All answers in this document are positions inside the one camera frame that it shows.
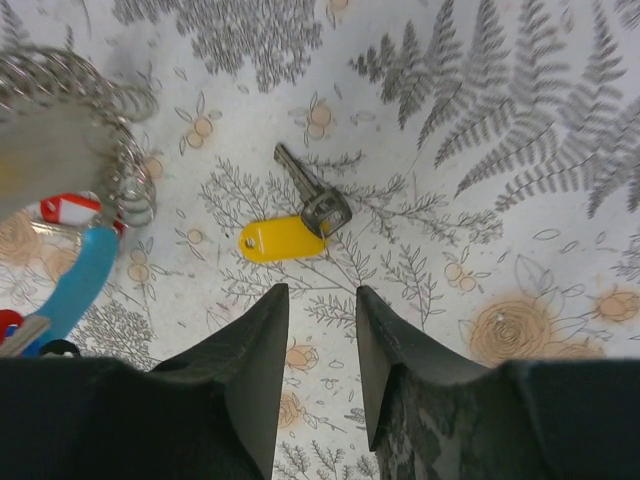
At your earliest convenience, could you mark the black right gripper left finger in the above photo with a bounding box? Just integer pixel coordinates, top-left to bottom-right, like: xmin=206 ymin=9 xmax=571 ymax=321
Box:
xmin=1 ymin=284 xmax=289 ymax=479

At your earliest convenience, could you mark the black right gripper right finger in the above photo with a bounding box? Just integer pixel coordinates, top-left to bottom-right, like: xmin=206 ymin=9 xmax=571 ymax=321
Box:
xmin=356 ymin=286 xmax=639 ymax=479

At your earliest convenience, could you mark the key with yellow tag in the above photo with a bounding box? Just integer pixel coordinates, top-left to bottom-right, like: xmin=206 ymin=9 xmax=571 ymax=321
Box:
xmin=238 ymin=143 xmax=352 ymax=263

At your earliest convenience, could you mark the metal key organizer blue handle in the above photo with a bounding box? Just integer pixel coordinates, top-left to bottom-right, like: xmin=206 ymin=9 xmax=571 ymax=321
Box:
xmin=1 ymin=45 xmax=157 ymax=342

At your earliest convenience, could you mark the silver key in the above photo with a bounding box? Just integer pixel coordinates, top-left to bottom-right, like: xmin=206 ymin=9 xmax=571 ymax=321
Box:
xmin=0 ymin=315 xmax=51 ymax=357

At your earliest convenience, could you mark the red tag at left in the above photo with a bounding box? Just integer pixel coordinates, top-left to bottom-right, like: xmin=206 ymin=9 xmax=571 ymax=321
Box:
xmin=0 ymin=309 xmax=24 ymax=344

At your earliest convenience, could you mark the red key tag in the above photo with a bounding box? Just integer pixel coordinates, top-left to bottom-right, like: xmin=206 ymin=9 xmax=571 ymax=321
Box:
xmin=39 ymin=193 xmax=102 ymax=227

